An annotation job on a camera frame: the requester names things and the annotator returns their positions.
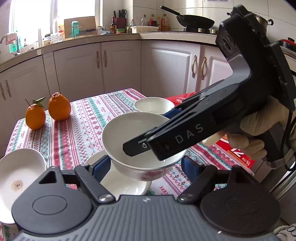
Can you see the black wok pan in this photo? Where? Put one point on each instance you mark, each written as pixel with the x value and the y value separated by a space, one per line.
pixel 191 21

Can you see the black knife block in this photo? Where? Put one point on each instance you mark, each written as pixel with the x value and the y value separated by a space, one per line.
pixel 120 18

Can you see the red gift box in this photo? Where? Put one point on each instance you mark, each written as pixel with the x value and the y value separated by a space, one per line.
pixel 231 148

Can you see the teal water jug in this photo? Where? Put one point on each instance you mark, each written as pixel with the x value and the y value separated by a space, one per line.
pixel 74 29

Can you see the steel cooking pot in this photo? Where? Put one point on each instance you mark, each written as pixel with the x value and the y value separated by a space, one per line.
pixel 263 22

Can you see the white ceramic bowl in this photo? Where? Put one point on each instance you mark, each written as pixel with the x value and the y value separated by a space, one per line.
pixel 116 183
pixel 155 105
pixel 124 142

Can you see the white rectangular tray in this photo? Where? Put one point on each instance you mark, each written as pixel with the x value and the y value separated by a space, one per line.
pixel 143 29

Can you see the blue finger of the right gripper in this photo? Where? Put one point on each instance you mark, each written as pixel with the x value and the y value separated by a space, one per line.
pixel 172 112

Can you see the cardboard box on counter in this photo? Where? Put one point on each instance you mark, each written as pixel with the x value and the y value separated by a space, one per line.
pixel 87 26

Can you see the kitchen faucet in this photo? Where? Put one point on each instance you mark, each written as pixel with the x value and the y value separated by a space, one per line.
pixel 12 38

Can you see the orange with leaf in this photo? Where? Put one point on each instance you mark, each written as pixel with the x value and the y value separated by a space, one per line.
pixel 35 115

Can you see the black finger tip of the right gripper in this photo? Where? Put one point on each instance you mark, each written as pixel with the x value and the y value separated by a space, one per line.
pixel 136 146

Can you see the large orange fruit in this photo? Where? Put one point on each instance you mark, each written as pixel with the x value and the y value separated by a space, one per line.
pixel 59 107

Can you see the right hand in beige glove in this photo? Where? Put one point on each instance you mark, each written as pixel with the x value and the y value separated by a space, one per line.
pixel 254 124

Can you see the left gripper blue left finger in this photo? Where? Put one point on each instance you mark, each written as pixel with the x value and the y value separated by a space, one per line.
pixel 101 167

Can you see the white kitchen cabinets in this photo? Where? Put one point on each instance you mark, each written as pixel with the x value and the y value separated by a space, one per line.
pixel 154 68

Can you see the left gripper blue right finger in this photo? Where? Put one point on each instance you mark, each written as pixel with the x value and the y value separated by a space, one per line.
pixel 191 168

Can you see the dark sauce bottle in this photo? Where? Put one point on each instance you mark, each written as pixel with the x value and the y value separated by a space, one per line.
pixel 113 25

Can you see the patterned knitted tablecloth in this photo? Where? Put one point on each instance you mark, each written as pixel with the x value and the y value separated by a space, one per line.
pixel 71 142

